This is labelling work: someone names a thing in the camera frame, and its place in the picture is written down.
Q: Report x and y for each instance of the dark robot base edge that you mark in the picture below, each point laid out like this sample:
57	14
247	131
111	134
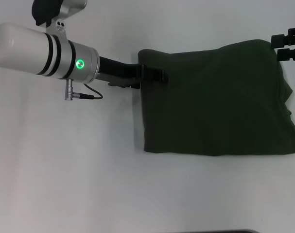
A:
259	231

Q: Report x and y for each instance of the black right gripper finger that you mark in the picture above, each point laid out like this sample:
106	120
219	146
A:
290	54
287	38

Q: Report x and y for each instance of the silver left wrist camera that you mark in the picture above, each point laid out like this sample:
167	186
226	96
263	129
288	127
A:
57	12

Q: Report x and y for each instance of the dark green FREE t-shirt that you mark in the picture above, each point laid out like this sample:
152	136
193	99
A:
210	102

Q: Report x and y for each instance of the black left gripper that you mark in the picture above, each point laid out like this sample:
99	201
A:
118	71

